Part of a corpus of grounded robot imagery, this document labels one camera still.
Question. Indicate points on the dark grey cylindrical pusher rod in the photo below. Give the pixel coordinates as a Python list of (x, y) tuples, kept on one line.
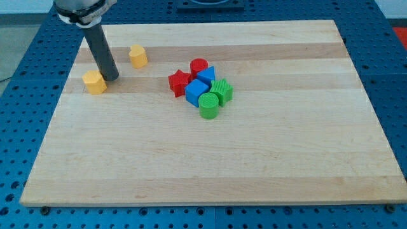
[(100, 50)]

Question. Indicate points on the yellow hexagon block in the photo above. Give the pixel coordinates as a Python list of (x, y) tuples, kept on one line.
[(94, 82)]

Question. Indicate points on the red star block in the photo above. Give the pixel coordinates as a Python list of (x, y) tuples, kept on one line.
[(178, 81)]

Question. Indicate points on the blue cube block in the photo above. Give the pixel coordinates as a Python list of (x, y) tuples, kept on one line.
[(194, 90)]

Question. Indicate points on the red cylinder block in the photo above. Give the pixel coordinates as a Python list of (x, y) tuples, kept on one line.
[(197, 65)]

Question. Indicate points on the blue triangle block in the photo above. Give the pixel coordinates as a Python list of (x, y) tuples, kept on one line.
[(207, 75)]

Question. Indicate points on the green cylinder block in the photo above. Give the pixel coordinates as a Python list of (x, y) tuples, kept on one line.
[(208, 104)]

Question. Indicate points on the green star block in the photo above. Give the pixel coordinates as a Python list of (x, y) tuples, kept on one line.
[(223, 90)]

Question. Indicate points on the light wooden board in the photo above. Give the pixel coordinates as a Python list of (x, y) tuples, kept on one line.
[(300, 129)]

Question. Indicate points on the red object at right edge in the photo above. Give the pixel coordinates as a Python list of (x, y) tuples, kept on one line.
[(401, 33)]

